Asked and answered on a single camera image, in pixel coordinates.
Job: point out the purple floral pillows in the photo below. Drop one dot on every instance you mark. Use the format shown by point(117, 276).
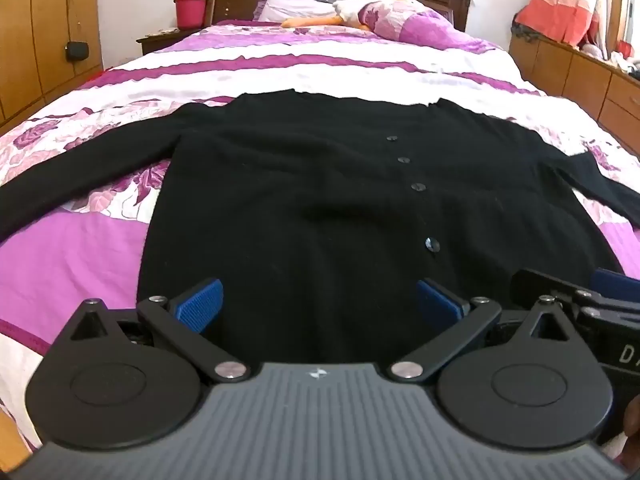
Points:
point(425, 25)

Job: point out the clothes pile on cabinet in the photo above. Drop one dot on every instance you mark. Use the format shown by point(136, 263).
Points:
point(617, 57)

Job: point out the low wooden cabinet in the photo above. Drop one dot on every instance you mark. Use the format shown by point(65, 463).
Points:
point(575, 75)

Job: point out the person's right hand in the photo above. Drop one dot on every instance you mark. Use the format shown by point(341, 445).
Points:
point(632, 430)

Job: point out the lilac pillow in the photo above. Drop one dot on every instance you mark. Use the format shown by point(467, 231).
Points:
point(290, 5)

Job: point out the wooden wardrobe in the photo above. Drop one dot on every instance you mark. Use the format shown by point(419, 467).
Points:
point(40, 35)

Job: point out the floral curtain with orange hem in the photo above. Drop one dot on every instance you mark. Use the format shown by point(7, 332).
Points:
point(560, 5)

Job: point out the purple floral bed quilt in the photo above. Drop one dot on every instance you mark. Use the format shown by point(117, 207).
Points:
point(75, 260)

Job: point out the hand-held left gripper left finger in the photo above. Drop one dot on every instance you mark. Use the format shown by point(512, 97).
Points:
point(200, 305)

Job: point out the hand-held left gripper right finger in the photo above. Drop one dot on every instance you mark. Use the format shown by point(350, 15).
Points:
point(440, 306)

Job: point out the white and orange plush toy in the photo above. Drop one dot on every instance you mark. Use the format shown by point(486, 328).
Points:
point(345, 10)

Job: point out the small black hanging bag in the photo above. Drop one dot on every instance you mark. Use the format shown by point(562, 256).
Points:
point(76, 52)

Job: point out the red plastic bucket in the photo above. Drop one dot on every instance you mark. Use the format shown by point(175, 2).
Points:
point(190, 12)

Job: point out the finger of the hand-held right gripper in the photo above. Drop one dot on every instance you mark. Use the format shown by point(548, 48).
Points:
point(617, 285)
point(550, 284)

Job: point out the black button cardigan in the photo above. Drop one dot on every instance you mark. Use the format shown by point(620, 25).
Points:
point(310, 200)

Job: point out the dark wooden nightstand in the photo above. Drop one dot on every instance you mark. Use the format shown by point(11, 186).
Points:
point(160, 40)

